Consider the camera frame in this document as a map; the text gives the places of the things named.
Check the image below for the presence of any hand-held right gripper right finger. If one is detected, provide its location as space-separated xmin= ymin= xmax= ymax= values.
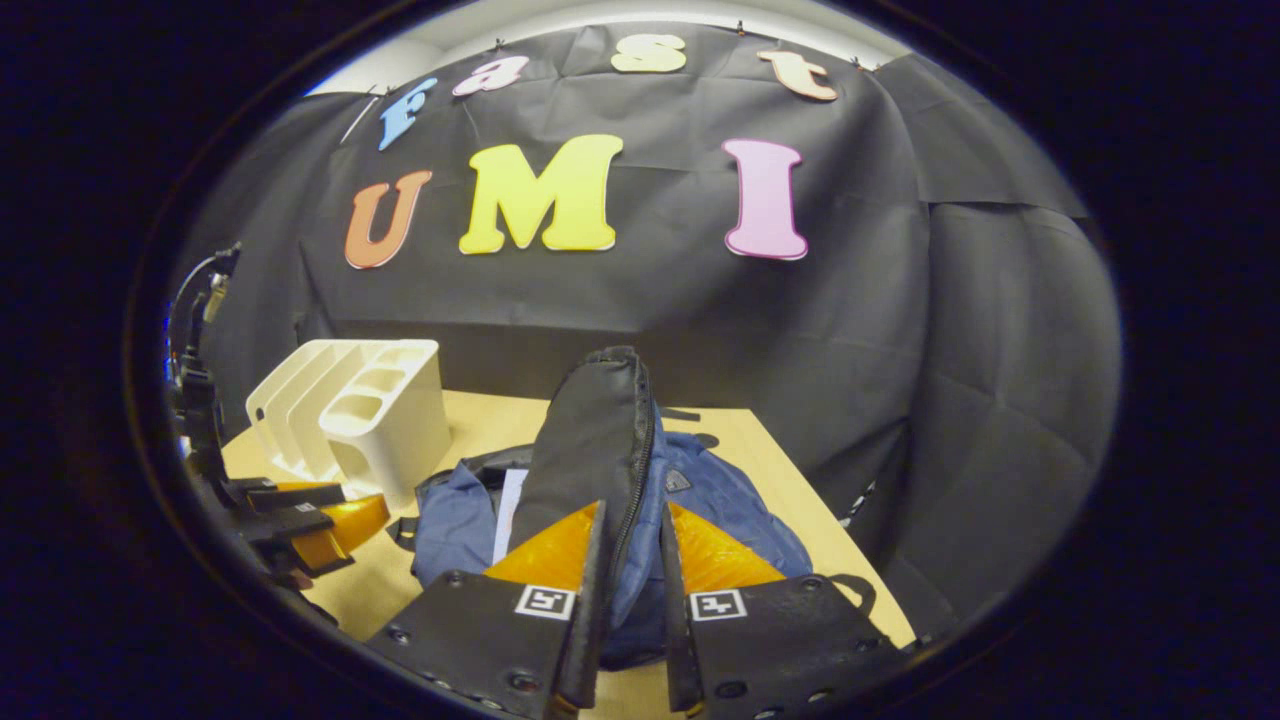
xmin=660 ymin=502 xmax=911 ymax=720

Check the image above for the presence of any blue schoolbag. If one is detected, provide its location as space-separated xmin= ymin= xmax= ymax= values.
xmin=388 ymin=345 xmax=881 ymax=673

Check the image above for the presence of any black backdrop cloth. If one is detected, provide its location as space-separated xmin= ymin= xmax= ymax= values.
xmin=170 ymin=22 xmax=1121 ymax=641

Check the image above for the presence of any white plastic bookshelf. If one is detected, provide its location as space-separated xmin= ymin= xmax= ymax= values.
xmin=245 ymin=338 xmax=453 ymax=513

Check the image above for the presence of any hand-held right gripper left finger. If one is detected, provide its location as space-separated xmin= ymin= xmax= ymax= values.
xmin=365 ymin=500 xmax=608 ymax=720

